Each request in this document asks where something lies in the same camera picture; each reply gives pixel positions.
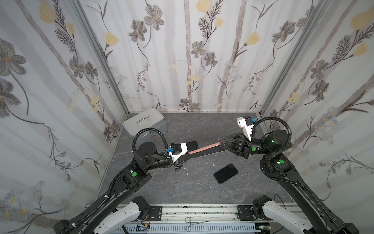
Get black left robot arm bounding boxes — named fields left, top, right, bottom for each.
left=54, top=127, right=198, bottom=234

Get silver aluminium case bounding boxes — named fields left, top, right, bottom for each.
left=122, top=107, right=168, bottom=147

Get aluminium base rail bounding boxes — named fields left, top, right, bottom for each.
left=161, top=204, right=239, bottom=223

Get black phone lying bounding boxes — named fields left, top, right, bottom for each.
left=213, top=163, right=239, bottom=184
left=186, top=141, right=199, bottom=152

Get black phone lying far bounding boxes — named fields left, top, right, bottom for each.
left=186, top=141, right=199, bottom=152

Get black phone with silver edge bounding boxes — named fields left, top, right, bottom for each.
left=181, top=142, right=226, bottom=162

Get black phone lying right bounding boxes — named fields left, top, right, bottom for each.
left=213, top=163, right=239, bottom=184

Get steel forceps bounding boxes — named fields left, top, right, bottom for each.
left=185, top=217, right=209, bottom=232

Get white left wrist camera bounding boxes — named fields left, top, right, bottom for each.
left=166, top=143, right=188, bottom=163

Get pink phone case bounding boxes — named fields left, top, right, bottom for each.
left=189, top=142, right=224, bottom=154

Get white slotted cable duct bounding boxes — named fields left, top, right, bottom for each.
left=124, top=223, right=261, bottom=234

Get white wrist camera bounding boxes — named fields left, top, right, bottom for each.
left=237, top=116, right=257, bottom=141
left=166, top=143, right=188, bottom=163

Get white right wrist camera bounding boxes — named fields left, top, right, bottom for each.
left=237, top=116, right=257, bottom=141

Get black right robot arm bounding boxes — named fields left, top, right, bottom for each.
left=220, top=117, right=359, bottom=234

